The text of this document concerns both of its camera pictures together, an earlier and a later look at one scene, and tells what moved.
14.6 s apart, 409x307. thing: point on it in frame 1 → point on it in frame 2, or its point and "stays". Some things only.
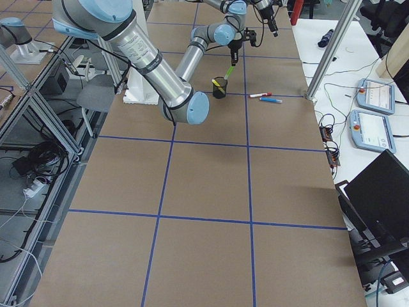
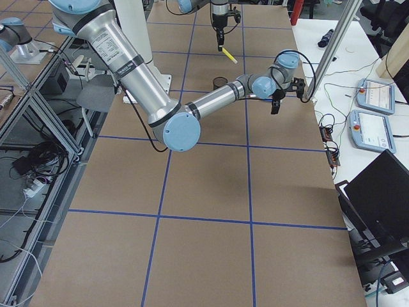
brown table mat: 239,210 stays
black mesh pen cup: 219,87 stays
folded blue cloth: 325,38 stays
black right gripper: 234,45 → 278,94
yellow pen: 215,82 → 229,55
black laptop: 375,204 stays
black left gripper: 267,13 → 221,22
